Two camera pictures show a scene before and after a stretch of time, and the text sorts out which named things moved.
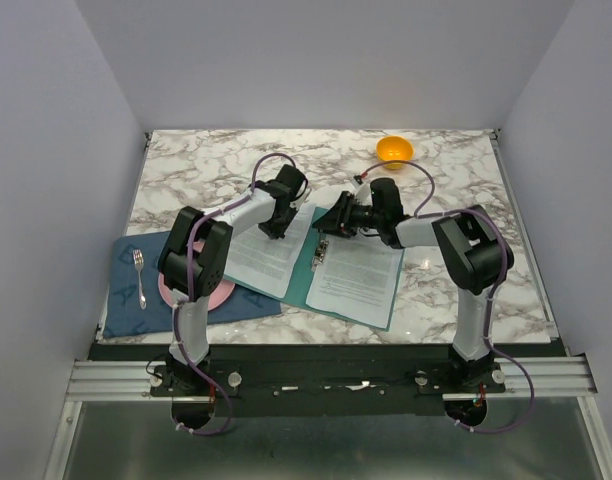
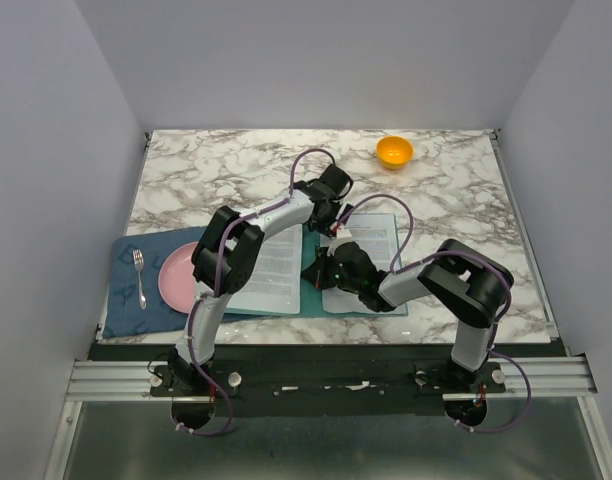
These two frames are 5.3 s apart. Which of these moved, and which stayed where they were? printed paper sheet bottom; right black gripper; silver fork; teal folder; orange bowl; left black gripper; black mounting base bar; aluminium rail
Moved: left black gripper; right black gripper; printed paper sheet bottom; teal folder
Stayed: black mounting base bar; orange bowl; silver fork; aluminium rail
